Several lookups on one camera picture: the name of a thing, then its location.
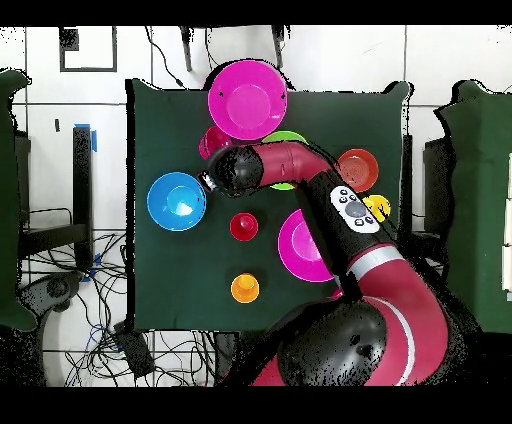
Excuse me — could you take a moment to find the green bowl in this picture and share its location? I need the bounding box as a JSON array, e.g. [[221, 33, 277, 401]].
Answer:
[[260, 130, 310, 192]]

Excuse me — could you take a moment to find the blue bowl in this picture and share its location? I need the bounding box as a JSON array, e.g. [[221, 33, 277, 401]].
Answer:
[[146, 171, 208, 232]]

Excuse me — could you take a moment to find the small crimson bowl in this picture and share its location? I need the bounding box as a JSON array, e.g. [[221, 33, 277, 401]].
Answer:
[[198, 125, 235, 161]]

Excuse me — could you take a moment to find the large pink bowl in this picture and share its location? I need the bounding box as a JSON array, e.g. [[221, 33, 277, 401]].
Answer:
[[277, 208, 335, 284], [206, 59, 289, 142]]

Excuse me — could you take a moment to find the red cup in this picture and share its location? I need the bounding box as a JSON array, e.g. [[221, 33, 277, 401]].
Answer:
[[228, 212, 260, 243]]

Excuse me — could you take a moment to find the orange cup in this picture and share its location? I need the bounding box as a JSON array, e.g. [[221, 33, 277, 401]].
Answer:
[[230, 272, 261, 305]]

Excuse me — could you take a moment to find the orange bowl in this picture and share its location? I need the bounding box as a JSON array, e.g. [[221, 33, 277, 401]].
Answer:
[[337, 148, 380, 194]]

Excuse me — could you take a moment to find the yellow cup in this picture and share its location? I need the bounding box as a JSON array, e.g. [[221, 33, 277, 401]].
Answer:
[[361, 194, 392, 224]]

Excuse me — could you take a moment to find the dark green table cloth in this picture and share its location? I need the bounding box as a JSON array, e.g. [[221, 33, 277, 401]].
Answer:
[[125, 78, 413, 334]]

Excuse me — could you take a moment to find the black stand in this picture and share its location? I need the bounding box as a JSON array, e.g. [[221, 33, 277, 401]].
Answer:
[[400, 134, 414, 241], [17, 125, 95, 273]]

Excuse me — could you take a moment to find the black tripod leg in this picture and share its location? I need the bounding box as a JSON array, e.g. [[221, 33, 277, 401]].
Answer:
[[271, 25, 291, 69], [178, 26, 194, 73]]

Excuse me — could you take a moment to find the blue tape piece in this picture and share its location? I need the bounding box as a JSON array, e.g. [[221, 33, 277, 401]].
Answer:
[[74, 122, 99, 154]]

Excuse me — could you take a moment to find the black power brick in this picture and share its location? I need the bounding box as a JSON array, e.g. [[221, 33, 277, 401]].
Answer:
[[113, 323, 156, 379]]

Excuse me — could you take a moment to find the black chair base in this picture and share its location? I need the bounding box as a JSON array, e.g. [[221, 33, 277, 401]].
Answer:
[[17, 271, 85, 313]]

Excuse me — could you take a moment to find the neighbouring green covered table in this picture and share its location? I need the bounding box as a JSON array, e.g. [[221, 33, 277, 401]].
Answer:
[[435, 79, 512, 337], [0, 68, 38, 333]]

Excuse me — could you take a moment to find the black cable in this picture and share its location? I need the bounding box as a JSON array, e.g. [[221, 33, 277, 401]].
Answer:
[[144, 26, 186, 89]]

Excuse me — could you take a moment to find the tangle of cables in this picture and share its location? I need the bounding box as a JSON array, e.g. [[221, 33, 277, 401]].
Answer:
[[19, 231, 217, 387]]

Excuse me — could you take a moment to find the black square floor frame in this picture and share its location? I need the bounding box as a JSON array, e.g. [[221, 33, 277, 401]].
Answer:
[[58, 26, 118, 73]]

